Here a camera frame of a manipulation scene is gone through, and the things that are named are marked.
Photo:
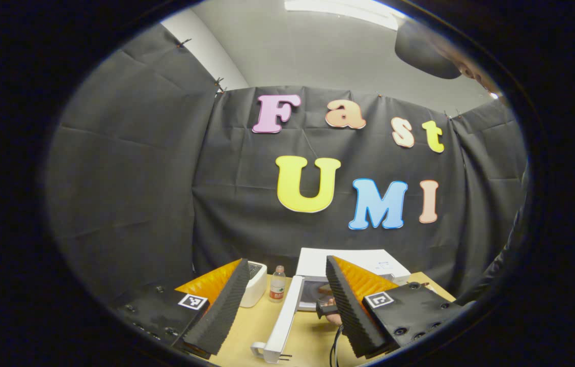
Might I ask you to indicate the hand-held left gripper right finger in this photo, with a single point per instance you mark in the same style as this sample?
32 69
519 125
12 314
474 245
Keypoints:
348 311

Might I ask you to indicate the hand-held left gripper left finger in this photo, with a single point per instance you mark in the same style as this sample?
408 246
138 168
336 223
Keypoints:
218 313

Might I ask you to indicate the white microwave oven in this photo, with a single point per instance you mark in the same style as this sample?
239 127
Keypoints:
358 262

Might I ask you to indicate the white toaster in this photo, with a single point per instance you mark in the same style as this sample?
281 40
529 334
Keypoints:
255 285

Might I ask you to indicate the clear water bottle red label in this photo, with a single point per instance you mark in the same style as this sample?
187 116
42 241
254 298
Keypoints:
277 288

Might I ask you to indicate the black backdrop cloth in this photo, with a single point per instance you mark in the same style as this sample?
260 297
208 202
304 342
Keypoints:
165 178

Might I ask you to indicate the person's head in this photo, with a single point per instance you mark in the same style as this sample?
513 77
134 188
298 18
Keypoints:
430 56

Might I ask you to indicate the large ceiling light panel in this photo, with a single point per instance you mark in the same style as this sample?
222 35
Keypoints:
343 9

